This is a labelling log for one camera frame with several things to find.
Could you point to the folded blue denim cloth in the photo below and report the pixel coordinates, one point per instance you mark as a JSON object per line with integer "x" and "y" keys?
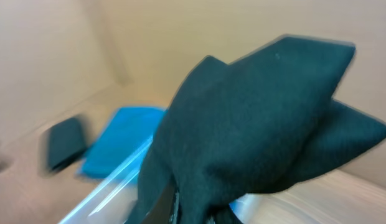
{"x": 128, "y": 129}

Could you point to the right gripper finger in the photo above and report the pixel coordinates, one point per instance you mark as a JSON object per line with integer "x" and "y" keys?
{"x": 166, "y": 210}

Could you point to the black cloth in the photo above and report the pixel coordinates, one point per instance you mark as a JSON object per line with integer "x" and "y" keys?
{"x": 66, "y": 143}
{"x": 256, "y": 126}

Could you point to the clear plastic storage bin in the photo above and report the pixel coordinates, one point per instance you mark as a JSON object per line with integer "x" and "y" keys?
{"x": 113, "y": 200}

